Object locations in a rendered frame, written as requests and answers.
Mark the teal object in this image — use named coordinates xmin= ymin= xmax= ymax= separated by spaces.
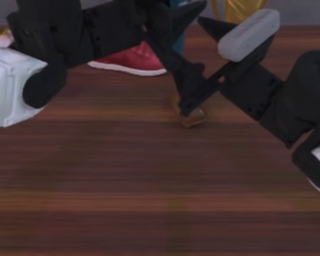
xmin=169 ymin=0 xmax=189 ymax=55

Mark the golden curved object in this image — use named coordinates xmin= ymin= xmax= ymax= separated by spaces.
xmin=212 ymin=0 xmax=269 ymax=24

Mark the small brown block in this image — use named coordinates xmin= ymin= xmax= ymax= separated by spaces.
xmin=170 ymin=93 xmax=207 ymax=129

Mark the red sneaker with white sole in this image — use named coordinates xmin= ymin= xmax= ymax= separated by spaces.
xmin=87 ymin=40 xmax=167 ymax=77

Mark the pink and white toy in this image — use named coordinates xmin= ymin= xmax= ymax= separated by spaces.
xmin=0 ymin=26 xmax=16 ymax=49

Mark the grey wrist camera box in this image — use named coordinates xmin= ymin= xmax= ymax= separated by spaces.
xmin=218 ymin=9 xmax=281 ymax=63

